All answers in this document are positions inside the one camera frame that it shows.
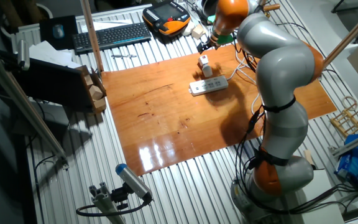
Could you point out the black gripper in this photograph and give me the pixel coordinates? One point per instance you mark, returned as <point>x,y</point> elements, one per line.
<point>211,40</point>

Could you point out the white bulb holder with bulb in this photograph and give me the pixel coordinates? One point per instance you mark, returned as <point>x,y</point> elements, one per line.
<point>206,70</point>

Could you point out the silver orange robot arm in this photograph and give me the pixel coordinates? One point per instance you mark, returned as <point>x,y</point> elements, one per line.
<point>278,62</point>

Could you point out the light wooden cube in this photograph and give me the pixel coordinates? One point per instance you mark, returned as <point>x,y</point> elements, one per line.
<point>197,31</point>

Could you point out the white rounded object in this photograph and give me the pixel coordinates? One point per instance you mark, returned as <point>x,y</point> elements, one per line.
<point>187,29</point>

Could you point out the white power strip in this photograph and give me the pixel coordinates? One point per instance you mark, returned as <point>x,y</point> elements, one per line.
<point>208,85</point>

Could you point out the orange black teach pendant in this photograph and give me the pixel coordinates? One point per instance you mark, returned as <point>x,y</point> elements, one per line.
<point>166,18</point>

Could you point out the thin metal pen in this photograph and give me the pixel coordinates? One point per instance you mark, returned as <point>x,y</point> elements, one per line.
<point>123,56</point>

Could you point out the brown wooden board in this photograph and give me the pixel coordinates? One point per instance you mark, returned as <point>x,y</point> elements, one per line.
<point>166,124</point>

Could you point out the black keyboard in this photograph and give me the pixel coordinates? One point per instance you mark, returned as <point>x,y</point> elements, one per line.
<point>110,36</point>

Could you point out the white paper sheet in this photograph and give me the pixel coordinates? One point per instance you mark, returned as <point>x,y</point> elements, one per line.
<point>104,25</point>

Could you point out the wooden block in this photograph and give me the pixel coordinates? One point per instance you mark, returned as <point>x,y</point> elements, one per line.
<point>99,105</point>
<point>88,81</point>
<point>96,92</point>

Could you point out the grey computer mouse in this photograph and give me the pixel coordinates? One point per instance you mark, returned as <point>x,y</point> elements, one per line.
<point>58,31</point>

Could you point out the small wooden stick piece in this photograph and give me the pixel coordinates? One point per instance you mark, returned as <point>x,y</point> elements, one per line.
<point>309,157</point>

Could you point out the white paper stack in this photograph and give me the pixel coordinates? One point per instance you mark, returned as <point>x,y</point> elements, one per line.
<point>51,54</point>

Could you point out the black mouse pad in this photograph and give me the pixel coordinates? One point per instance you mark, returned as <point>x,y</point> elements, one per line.
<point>47,40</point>

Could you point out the black tilted panel box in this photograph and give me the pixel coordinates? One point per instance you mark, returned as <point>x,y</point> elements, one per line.
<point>48,84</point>

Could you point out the wooden peg rack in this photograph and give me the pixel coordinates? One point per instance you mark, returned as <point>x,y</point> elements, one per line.
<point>353,123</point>

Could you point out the aluminium profile bar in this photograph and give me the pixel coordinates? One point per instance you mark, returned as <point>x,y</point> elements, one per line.
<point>353,143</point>

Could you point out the white base box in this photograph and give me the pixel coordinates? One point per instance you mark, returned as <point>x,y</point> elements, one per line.
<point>322,199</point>

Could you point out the silver camera with blue end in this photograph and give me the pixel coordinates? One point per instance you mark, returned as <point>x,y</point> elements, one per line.
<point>132,180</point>

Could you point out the black camera clamp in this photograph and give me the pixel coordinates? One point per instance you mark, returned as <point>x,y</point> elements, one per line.
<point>120,196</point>

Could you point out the silver depth camera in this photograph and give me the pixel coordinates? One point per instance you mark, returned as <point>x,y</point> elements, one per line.
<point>23,54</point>

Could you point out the short aluminium profile post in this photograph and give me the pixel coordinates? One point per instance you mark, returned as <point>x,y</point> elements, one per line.
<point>104,202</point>

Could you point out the long aluminium frame bar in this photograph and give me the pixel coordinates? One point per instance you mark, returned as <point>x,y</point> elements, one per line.
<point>26,109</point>

